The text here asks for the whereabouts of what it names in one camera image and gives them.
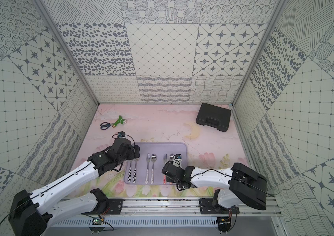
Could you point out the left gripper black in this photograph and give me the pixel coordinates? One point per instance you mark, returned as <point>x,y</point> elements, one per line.
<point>136,151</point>

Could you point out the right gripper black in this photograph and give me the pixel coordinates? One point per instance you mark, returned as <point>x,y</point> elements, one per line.
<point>169,180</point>

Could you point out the cow pattern handle fork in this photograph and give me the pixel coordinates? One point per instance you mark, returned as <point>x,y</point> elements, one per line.
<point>129,178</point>

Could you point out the cow pattern handle spoon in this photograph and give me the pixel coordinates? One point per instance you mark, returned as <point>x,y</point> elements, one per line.
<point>134,179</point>

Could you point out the white Hello Kitty spoon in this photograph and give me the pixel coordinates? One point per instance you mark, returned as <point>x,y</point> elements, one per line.
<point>153,160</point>

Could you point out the white Hello Kitty fork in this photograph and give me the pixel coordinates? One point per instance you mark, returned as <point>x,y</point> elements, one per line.
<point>148,158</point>

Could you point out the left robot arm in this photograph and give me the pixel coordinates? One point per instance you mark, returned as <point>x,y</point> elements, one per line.
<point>32,213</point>

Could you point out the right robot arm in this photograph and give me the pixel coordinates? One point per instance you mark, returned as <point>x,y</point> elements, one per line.
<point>236,185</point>

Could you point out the lavender plastic tray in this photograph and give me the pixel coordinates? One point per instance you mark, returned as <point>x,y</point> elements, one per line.
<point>159,149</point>

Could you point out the left green circuit board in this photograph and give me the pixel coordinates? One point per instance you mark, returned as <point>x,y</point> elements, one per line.
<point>97,221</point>

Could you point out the right circuit board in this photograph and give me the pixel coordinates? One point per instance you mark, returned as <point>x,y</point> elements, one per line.
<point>224,223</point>

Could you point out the black plastic tool case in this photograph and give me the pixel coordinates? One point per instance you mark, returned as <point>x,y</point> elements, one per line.
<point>214,116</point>

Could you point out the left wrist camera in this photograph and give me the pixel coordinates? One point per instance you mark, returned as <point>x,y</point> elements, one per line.
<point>121,134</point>

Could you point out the blue handled scissors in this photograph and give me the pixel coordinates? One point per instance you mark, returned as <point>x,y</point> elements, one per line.
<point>105,125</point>

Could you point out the green handled tool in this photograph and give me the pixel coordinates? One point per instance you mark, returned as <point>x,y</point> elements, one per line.
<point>119,121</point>

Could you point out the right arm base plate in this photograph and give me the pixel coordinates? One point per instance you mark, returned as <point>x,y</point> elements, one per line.
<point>207,207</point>

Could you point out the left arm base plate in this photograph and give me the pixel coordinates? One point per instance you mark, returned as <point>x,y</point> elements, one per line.
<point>111,206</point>

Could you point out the white slotted cable duct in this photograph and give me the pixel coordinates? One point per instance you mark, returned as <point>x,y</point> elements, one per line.
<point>141,221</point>

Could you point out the aluminium mounting rail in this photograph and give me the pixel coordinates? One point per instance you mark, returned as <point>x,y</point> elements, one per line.
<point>179,206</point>

